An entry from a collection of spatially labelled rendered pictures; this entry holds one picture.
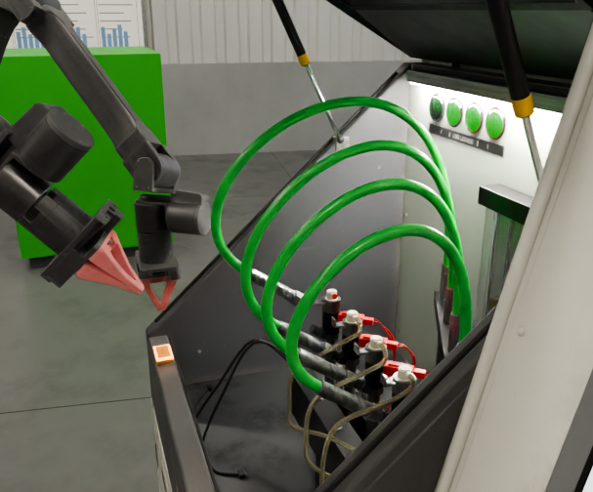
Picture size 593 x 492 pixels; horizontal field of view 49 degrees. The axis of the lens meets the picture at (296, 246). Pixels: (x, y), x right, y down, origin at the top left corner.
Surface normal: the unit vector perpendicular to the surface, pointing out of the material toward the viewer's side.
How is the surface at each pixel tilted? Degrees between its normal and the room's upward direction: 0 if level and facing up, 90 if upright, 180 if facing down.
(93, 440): 0
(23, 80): 90
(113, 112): 70
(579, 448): 76
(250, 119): 90
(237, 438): 0
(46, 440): 0
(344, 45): 90
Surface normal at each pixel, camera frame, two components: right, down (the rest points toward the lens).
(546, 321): -0.92, -0.12
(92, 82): -0.25, 0.00
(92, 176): 0.32, 0.32
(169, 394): 0.00, -0.94
